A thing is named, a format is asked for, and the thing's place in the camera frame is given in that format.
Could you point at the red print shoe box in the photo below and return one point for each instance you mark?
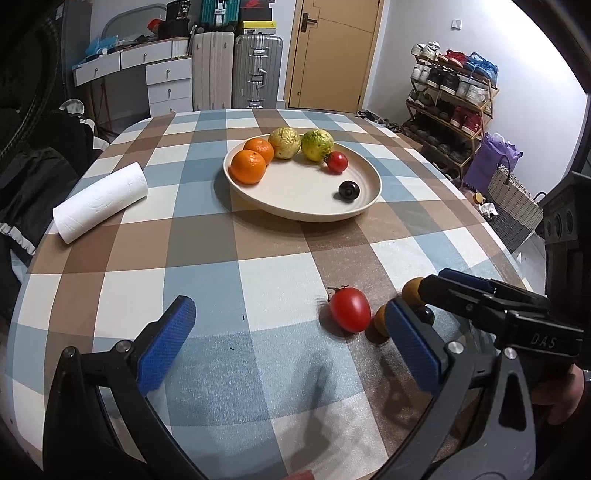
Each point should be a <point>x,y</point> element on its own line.
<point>256,4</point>

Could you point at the dark grey refrigerator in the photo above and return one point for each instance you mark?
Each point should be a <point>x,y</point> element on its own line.
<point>76,27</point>

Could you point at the small white fan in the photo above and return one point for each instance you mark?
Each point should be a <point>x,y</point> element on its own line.
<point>71,106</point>

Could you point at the teal suitcase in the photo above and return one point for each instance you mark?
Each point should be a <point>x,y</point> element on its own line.
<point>219,9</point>

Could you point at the black packet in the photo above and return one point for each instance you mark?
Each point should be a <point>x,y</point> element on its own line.
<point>178,8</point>

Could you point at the white suitcase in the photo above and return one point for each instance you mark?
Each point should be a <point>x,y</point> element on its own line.
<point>213,69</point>

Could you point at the yellow and black shoe box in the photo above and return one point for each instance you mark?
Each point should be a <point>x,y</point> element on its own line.
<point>256,26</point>

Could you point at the rows of assorted shoes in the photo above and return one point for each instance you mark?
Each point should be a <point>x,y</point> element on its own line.
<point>455,78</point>

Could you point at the dark woven basket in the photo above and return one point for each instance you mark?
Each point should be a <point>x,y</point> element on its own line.
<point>512,233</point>

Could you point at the blue plastic bag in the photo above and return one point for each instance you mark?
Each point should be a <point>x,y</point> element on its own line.
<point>99,45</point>

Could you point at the cream round plate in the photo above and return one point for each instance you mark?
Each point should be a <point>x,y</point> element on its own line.
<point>302,194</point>

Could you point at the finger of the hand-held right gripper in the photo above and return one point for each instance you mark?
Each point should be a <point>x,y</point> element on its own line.
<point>466,277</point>
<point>485,314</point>

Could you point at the arched mirror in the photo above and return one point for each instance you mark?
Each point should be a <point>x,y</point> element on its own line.
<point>134,16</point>

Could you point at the red tomato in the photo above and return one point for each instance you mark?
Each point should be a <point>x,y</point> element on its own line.
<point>337,162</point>
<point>350,309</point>

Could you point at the light woven basket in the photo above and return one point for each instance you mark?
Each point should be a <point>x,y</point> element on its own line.
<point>515,198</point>

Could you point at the scattered shoes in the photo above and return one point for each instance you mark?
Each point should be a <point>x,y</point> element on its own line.
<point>378,120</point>

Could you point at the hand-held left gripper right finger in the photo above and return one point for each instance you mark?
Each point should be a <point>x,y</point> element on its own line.
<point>411,346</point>

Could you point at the brown longan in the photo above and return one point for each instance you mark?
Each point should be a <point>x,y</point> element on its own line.
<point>379,319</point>
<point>411,290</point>

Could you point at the white paper towel roll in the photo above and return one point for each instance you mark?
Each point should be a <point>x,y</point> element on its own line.
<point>99,203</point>

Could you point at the person's right hand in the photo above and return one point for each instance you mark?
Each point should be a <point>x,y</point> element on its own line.
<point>554,397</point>

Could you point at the wooden door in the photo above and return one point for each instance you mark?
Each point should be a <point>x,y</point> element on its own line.
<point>332,55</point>

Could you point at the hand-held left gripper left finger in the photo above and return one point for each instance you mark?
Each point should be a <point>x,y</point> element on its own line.
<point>168,341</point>

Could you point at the yellow-green guava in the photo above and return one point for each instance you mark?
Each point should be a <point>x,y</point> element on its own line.
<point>317,144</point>
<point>286,142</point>

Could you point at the purple bag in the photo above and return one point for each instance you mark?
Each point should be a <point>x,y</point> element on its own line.
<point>489,161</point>

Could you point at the gold shoe rack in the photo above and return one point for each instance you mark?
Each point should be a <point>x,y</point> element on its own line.
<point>489,99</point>

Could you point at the black basket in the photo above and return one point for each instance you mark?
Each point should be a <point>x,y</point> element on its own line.
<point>482,203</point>

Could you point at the silver suitcase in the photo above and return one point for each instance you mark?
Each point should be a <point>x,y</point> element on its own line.
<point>256,71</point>

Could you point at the white desk with drawers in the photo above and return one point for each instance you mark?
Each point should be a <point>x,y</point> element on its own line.
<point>168,87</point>

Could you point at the white light switch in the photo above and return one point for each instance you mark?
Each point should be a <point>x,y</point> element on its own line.
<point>456,24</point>

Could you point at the dark purple fruit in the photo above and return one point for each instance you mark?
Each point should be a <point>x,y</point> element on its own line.
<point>425,316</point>
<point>347,189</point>

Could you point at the pile of black clothes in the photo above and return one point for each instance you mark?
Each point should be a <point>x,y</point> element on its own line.
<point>32,184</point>

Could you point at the orange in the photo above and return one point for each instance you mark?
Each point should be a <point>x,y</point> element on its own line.
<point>248,166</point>
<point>259,150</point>

